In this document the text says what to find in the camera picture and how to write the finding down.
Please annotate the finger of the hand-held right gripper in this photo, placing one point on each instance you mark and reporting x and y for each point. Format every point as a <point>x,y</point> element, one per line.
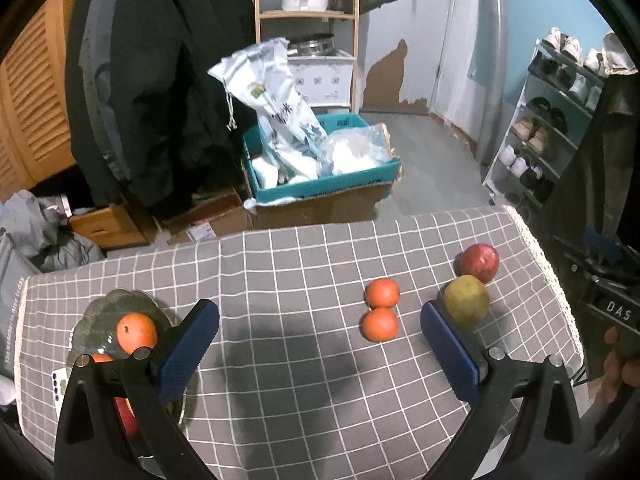
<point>602,247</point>

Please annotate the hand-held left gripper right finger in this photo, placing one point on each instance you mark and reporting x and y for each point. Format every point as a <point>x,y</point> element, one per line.
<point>450,355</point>

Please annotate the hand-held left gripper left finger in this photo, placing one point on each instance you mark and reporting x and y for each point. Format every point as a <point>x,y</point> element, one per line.
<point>185,355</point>

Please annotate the orange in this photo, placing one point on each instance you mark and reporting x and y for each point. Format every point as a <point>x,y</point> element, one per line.
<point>382,292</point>
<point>136,332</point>
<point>380,325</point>
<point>102,358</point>

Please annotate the yellow pear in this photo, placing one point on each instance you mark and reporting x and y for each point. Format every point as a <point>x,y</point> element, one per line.
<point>467,301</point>

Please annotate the large red apple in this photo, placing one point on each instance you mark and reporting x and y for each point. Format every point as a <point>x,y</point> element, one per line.
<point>126,417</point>

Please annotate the dark glass plate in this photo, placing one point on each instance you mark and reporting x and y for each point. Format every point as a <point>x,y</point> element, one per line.
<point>100,310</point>

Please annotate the small red apple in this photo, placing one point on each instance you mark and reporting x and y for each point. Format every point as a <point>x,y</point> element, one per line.
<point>480,262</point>

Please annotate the person's right hand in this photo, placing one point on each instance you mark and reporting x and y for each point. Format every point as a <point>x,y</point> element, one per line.
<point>617,380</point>

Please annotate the grey checked tablecloth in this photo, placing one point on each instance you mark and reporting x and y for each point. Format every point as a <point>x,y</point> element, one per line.
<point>310,360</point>

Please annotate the white smartphone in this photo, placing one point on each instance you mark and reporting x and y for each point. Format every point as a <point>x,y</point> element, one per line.
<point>60,385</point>

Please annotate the white shoe rack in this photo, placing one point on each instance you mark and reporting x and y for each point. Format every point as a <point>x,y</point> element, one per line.
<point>505,160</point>

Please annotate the rows of shoes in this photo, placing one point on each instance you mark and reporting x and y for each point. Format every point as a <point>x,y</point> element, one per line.
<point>535,135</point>

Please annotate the flat cardboard box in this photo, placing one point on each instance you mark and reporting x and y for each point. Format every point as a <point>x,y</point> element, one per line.
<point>210,222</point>

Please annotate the wooden drawer unit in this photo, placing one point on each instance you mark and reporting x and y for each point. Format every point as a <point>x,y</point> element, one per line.
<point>107,227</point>

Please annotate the grey tote bag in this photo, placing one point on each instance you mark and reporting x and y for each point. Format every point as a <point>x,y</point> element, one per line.
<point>10,310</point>

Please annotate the pile of grey clothes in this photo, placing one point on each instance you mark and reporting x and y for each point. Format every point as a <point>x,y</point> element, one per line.
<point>45,230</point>

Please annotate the large cardboard box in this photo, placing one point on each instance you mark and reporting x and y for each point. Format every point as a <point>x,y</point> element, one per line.
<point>320,210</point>

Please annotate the teal box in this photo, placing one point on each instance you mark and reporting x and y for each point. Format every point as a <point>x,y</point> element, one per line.
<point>350,180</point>

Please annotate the clear plastic bag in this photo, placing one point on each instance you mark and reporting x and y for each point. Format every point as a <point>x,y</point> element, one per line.
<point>355,150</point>

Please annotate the white door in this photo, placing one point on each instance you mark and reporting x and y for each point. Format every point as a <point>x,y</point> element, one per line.
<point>462,50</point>

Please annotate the white printed rice bag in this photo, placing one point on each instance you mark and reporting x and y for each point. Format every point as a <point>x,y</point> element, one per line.
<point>280,115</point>

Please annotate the black hooded jacket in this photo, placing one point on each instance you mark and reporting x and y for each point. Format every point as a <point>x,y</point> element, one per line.
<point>180,85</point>

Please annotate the grey jacket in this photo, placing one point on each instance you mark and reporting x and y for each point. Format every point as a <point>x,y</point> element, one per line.
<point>92,85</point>

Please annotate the wooden louvered wardrobe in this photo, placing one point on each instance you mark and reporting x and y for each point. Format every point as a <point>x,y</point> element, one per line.
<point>30,100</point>

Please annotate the white patterned storage box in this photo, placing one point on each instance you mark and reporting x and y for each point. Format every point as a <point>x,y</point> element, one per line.
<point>322,80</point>

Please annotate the wooden shelf rack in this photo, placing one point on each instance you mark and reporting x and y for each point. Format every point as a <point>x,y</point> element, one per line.
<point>356,35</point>

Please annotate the steel steamer pot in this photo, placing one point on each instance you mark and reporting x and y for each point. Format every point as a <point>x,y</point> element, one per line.
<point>312,46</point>

